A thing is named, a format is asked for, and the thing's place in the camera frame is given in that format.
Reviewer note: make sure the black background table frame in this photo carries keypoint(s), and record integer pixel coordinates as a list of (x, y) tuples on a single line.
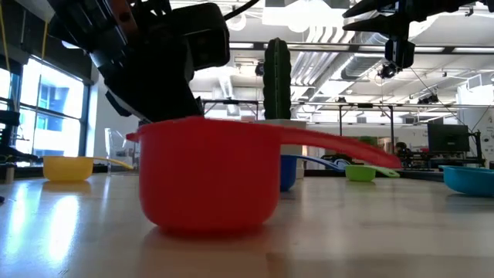
[(364, 105), (231, 102)]

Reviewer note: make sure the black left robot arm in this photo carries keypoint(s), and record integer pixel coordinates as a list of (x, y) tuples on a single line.
[(77, 19)]

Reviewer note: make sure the green measuring cup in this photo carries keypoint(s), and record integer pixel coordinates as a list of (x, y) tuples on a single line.
[(359, 173)]

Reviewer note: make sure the black computer monitor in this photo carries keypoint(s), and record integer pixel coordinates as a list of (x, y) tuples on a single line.
[(447, 137)]

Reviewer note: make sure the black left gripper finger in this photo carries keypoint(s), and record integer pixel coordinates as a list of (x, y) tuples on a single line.
[(166, 106), (119, 106)]

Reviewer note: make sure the dark blue measuring cup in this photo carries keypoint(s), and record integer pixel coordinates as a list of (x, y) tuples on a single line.
[(288, 173)]

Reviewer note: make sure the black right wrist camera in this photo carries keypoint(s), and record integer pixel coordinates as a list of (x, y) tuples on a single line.
[(400, 54)]

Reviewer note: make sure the silver ventilation duct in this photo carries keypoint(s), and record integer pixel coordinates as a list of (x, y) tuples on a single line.
[(363, 63)]

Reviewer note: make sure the person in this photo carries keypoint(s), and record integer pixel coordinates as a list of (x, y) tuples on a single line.
[(402, 148)]

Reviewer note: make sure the black background equipment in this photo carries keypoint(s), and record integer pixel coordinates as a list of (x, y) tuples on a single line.
[(9, 117)]

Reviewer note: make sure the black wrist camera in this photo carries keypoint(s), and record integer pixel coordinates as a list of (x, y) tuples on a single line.
[(400, 54), (204, 38)]

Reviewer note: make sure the black overhead light bar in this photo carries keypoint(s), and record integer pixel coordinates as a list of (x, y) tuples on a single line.
[(432, 49)]

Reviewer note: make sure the green cactus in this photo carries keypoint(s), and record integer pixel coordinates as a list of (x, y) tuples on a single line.
[(277, 77)]

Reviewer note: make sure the purple measuring scoop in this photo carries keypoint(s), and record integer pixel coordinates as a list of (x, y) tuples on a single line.
[(208, 177)]

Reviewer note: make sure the black ceiling-mounted camera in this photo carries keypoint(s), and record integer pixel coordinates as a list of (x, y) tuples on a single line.
[(387, 71)]

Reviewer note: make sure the white and blue ball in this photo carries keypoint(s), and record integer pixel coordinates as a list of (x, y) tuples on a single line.
[(343, 161)]

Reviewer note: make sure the clear plastic basket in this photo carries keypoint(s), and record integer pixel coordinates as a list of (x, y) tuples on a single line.
[(116, 150)]

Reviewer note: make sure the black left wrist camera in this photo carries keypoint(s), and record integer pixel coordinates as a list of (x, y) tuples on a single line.
[(204, 38)]

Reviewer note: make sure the teal measuring cup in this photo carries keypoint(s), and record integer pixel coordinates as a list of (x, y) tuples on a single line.
[(469, 181)]

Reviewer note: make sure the green background plant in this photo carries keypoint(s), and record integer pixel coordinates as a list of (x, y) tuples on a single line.
[(368, 141)]

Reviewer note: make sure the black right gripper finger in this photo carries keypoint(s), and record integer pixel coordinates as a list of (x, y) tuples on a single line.
[(386, 27), (380, 7)]

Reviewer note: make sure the yellow measuring cup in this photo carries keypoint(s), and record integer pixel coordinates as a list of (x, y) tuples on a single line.
[(67, 169)]

